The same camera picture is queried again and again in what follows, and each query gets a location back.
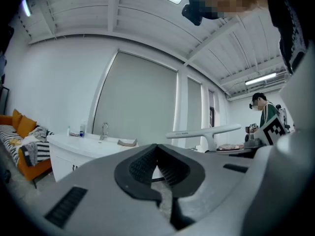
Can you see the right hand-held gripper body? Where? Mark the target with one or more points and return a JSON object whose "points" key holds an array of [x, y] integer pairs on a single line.
{"points": [[275, 131]]}

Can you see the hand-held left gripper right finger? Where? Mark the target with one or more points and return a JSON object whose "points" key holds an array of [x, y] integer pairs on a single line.
{"points": [[177, 171]]}

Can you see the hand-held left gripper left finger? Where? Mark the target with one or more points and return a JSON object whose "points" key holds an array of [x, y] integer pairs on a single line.
{"points": [[140, 167]]}

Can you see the white squeegee orange grip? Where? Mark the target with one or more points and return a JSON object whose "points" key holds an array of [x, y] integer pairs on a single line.
{"points": [[209, 130]]}

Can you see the brown cardboard piece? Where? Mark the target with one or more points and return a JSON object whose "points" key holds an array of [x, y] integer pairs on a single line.
{"points": [[126, 143]]}

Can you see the dark work table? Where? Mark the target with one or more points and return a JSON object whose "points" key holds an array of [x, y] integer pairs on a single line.
{"points": [[233, 152]]}

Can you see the pink cloth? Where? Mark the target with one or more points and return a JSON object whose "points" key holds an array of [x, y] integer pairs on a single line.
{"points": [[230, 146]]}

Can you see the chrome faucet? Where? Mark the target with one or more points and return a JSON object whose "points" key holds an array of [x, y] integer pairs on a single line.
{"points": [[104, 130]]}

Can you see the long ceiling tube light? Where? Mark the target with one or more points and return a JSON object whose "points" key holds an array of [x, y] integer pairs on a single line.
{"points": [[260, 79]]}

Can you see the wide grey roller blind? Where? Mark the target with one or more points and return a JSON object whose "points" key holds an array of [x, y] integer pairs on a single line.
{"points": [[137, 99]]}

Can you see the narrow grey roller blind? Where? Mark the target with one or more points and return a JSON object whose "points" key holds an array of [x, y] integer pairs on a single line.
{"points": [[211, 98], [194, 104]]}

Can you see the pink packet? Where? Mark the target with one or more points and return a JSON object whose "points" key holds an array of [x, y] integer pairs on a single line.
{"points": [[74, 134]]}

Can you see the small teal capped tube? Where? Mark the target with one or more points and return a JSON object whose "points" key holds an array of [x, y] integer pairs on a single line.
{"points": [[68, 131]]}

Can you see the black white striped blanket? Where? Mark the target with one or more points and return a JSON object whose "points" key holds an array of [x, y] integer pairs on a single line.
{"points": [[43, 150]]}

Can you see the grey crumpled clothes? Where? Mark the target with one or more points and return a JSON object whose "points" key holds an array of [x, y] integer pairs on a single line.
{"points": [[39, 133]]}

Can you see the orange sofa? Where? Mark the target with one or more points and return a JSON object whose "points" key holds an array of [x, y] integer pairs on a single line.
{"points": [[27, 167]]}

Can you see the orange cushion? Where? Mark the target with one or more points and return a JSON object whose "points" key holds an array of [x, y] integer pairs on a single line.
{"points": [[16, 119], [26, 126]]}

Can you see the person's black printed shirt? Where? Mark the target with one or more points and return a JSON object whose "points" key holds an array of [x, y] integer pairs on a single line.
{"points": [[279, 8]]}

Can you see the small yellow item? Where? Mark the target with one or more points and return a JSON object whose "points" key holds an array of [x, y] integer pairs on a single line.
{"points": [[15, 141]]}

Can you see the black head camera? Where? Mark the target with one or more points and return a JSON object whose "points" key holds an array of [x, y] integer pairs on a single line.
{"points": [[194, 13]]}

